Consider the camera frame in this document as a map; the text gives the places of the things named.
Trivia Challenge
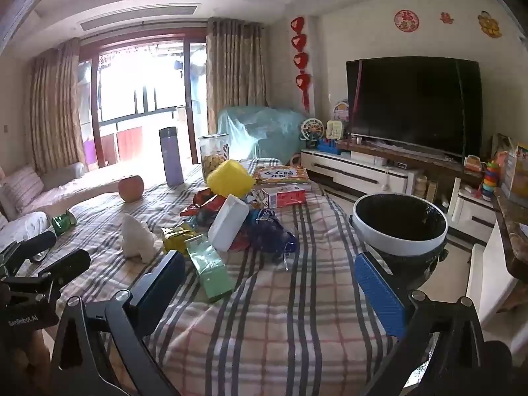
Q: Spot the red snack packet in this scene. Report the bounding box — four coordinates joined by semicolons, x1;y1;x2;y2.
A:
180;194;227;228

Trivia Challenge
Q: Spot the ceiling air vent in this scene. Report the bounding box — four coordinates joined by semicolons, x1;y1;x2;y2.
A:
80;3;203;31

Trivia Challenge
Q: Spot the round red wall decoration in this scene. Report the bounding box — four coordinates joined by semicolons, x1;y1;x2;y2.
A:
394;9;420;32

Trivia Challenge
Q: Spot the colourful flat book box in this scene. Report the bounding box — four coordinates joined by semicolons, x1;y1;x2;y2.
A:
251;166;311;186

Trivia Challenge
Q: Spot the beige curtain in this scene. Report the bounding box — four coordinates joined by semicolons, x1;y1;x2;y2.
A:
206;17;269;133
28;38;85;174

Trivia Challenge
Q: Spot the light green packet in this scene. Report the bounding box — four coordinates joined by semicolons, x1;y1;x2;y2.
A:
184;234;237;303

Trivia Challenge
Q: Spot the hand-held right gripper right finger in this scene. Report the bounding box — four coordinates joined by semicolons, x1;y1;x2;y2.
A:
354;251;487;396

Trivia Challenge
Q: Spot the blue white cartoon wrapper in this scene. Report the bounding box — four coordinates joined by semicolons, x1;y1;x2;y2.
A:
241;193;298;265

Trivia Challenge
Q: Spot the colourful orange box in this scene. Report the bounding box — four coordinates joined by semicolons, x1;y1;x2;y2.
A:
501;142;528;203

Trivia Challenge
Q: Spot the black television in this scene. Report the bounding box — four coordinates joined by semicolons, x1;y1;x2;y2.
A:
346;57;482;158

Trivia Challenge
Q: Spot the stacking ring toy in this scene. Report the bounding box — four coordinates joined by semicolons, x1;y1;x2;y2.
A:
482;161;500;196

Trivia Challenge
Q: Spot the red white carton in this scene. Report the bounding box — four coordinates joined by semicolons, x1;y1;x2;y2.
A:
261;185;307;209

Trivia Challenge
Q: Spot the small orange red wrapper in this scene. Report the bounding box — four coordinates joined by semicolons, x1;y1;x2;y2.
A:
192;187;215;207

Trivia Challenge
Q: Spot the ferris wheel toy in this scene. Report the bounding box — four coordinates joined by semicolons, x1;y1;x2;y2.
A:
300;118;326;149

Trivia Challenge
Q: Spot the green small packet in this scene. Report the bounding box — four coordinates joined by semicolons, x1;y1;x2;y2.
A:
51;210;78;237

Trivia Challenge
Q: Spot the cartoon figure wall sticker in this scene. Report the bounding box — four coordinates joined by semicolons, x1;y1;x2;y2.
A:
478;12;503;39

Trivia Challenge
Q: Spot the yellow packet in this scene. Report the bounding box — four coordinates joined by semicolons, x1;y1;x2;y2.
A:
161;223;199;256

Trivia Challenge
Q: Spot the clear cookie jar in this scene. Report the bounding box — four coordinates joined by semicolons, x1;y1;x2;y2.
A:
198;133;230;183

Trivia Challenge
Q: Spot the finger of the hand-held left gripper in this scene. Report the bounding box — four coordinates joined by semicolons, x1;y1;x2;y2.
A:
8;249;92;298
0;230;57;274

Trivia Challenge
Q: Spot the red apple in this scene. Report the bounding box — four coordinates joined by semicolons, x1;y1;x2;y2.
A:
118;175;145;203

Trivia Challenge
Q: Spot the brown marble counter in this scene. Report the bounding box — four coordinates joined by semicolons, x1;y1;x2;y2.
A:
493;190;528;285

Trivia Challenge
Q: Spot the white side cabinet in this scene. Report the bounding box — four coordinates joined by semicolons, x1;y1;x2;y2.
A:
447;177;502;244

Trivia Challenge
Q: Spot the purple thermos bottle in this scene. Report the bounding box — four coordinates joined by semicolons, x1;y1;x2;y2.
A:
159;127;184;187

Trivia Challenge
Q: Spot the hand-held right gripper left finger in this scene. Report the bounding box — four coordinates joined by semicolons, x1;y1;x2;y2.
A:
49;250;187;396

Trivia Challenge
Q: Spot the yellow plastic toy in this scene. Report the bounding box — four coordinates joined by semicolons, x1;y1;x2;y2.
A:
206;159;255;199

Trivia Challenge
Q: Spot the red heart hanging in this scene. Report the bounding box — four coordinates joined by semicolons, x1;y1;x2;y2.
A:
290;17;312;112

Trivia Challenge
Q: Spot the white rectangular box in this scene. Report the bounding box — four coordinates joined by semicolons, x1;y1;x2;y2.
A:
207;194;250;252

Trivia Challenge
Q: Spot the black bin with white rim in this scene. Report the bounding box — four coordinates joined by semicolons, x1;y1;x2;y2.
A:
350;192;449;298

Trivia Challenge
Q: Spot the white tissue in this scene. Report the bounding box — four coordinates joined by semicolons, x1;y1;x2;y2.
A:
121;213;156;262

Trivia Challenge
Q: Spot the wooden balcony door frame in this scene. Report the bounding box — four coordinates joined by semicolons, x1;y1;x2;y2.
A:
78;33;209;170

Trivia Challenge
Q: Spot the beige sofa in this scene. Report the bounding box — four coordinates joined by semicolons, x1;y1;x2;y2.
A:
0;161;120;256

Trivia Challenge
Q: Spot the pink stick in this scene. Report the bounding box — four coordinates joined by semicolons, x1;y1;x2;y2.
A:
357;58;364;135

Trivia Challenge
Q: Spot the striped pillow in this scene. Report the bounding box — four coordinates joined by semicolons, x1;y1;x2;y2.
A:
0;165;44;215

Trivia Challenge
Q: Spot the teal covered armchair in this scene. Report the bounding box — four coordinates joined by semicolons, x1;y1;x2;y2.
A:
216;105;308;163

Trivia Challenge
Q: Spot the low white television cabinet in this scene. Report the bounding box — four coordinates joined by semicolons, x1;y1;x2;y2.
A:
300;148;425;197

